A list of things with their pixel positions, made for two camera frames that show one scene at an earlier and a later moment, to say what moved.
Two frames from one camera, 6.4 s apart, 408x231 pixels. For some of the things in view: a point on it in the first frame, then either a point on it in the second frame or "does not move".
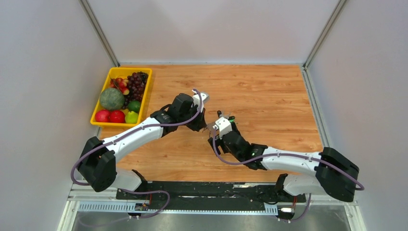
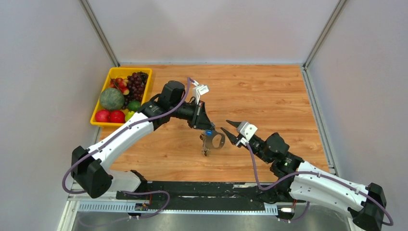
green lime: (133, 106) does not move
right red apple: (117, 116) does not move
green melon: (112, 98) does not move
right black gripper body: (219, 142) to (256, 145)
